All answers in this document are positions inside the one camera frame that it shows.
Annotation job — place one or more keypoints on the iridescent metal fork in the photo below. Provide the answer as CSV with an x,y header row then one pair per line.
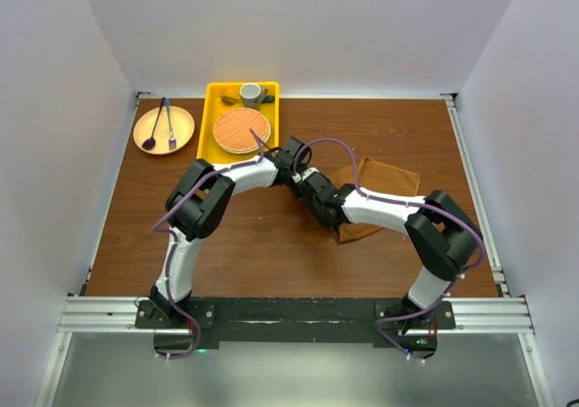
x,y
171,134

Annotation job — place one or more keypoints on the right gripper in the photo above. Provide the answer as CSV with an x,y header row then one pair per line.
x,y
312,207

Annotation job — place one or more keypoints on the woven orange round plate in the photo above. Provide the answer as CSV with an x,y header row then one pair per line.
x,y
238,130

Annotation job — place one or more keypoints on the orange cloth napkin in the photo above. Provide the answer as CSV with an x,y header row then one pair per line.
x,y
382,178

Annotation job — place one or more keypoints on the beige round plate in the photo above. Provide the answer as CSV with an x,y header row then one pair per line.
x,y
183,124

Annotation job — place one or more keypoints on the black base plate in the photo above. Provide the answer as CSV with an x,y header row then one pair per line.
x,y
316,320

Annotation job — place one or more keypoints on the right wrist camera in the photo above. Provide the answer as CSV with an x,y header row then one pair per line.
x,y
300,177

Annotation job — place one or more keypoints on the aluminium frame rail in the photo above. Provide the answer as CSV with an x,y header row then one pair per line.
x,y
506,315

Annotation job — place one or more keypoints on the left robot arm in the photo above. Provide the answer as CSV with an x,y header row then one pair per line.
x,y
195,209

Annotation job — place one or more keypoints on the white cup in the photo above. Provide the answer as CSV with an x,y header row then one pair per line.
x,y
251,95

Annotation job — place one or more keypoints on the dark green utensil in tray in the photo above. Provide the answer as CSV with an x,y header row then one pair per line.
x,y
266,97

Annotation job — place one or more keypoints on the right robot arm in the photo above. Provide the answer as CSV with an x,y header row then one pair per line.
x,y
443,237

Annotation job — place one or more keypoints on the purple metal spoon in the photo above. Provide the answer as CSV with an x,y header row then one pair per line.
x,y
150,142

